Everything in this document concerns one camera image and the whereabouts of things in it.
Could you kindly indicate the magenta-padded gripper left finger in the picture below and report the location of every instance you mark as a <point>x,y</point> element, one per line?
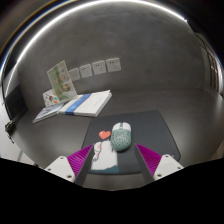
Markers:
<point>61,166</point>

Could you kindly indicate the green menu sign stand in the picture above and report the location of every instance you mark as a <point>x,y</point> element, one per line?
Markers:
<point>61,81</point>

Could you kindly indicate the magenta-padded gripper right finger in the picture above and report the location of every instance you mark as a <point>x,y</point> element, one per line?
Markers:
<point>167,165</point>

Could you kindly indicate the black mouse pad with heart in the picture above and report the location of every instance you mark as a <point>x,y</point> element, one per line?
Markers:
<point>150,130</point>

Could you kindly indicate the grey striped booklet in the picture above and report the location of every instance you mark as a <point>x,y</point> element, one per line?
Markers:
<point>46,113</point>

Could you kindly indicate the white book with blue band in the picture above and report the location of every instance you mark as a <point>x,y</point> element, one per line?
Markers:
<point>90,103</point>

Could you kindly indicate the green and white computer mouse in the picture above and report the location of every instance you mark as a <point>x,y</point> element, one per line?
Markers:
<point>121,137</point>

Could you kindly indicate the dark framed glass partition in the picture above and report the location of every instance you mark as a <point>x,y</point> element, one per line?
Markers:
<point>213,63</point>

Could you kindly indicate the black monitor screen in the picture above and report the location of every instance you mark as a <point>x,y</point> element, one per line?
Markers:
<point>15,101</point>

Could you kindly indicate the white sticker card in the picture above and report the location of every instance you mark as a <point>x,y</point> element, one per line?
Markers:
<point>50,98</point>

